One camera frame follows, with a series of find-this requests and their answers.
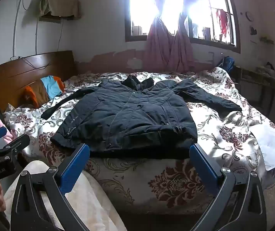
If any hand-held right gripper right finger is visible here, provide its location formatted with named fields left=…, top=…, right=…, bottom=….
left=189, top=143, right=267, bottom=231

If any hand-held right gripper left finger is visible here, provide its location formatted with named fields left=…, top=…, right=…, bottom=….
left=10, top=143, right=91, bottom=231

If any dark navy padded jacket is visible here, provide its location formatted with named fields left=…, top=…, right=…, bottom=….
left=40, top=74, right=242, bottom=160

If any white padded cloth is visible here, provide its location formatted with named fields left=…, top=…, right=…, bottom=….
left=4, top=161, right=128, bottom=231

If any floral white bed blanket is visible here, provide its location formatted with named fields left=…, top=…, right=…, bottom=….
left=3, top=66, right=275, bottom=216

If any orange blue brown pillow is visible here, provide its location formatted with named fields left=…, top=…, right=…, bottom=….
left=22, top=75, right=66, bottom=108

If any wooden headboard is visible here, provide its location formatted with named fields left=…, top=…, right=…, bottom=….
left=0, top=50, right=78, bottom=113

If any dark wooden desk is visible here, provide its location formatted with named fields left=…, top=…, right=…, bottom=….
left=232, top=64, right=275, bottom=116

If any blue bag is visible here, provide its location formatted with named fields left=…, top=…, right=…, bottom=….
left=220, top=56, right=236, bottom=71

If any pink curtain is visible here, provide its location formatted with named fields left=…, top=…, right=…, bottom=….
left=169, top=0, right=215, bottom=72
left=143, top=0, right=177, bottom=72

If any cloth covered air conditioner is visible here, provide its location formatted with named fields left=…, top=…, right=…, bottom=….
left=38, top=0, right=82, bottom=24

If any red hanging garment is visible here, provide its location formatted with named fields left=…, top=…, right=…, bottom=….
left=215, top=8, right=230, bottom=36

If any dark framed window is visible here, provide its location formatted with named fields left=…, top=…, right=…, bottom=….
left=125, top=0, right=241, bottom=54

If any white wall pipe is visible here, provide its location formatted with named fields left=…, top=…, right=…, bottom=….
left=10, top=0, right=29, bottom=60

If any thin wall cable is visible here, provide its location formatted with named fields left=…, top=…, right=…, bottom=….
left=34, top=0, right=64, bottom=54

